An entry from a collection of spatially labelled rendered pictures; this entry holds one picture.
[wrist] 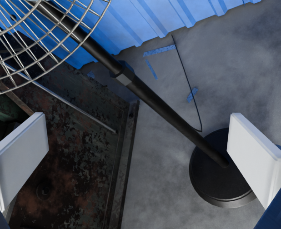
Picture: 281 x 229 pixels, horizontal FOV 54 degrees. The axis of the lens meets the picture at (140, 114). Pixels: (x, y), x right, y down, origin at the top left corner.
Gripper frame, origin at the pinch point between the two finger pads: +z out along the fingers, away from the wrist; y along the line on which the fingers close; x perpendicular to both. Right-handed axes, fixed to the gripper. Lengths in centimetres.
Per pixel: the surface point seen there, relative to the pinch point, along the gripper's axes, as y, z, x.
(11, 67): -54, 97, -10
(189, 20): 31, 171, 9
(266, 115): 59, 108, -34
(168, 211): 14, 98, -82
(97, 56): -10.3, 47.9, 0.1
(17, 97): -53, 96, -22
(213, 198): 32, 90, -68
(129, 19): -8, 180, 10
